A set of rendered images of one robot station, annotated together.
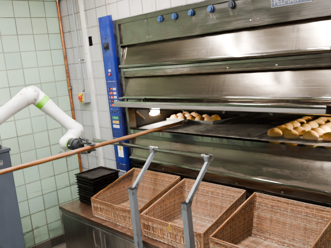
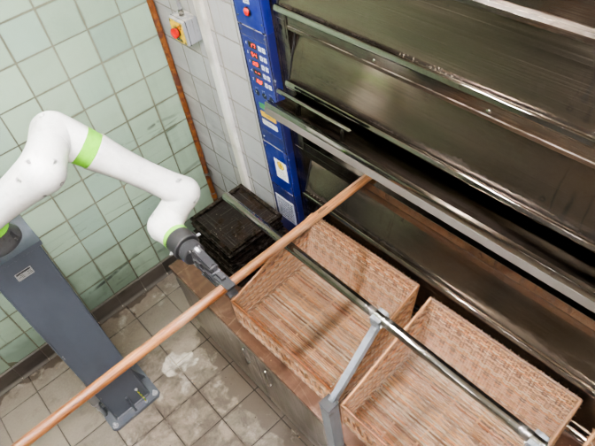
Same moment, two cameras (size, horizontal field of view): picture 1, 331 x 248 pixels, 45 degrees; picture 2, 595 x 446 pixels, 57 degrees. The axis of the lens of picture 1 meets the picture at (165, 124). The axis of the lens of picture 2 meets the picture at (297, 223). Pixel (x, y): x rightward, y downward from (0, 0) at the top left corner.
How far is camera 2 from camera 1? 1.95 m
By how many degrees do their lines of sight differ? 39
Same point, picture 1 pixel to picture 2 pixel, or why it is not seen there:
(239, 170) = (580, 366)
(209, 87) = (557, 191)
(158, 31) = not seen: outside the picture
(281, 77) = not seen: outside the picture
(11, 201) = (73, 315)
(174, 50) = (461, 41)
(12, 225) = (88, 342)
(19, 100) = (21, 195)
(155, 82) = (382, 87)
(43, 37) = not seen: outside the picture
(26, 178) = (95, 193)
